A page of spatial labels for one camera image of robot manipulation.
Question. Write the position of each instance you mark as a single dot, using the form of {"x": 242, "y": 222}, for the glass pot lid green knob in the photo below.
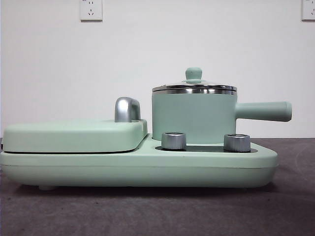
{"x": 193, "y": 73}

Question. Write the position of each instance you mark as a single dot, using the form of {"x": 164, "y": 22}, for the mint green hinged griddle lid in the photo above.
{"x": 69, "y": 135}

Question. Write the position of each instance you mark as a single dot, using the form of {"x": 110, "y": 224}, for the silver control knob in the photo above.
{"x": 236, "y": 143}
{"x": 173, "y": 142}

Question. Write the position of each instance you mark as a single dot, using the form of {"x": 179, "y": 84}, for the mint green breakfast machine base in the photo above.
{"x": 172, "y": 169}

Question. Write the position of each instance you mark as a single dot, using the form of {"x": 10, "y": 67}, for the black control panel strip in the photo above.
{"x": 204, "y": 148}

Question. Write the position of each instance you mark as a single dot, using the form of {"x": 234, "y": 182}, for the white wall socket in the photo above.
{"x": 91, "y": 12}
{"x": 308, "y": 12}

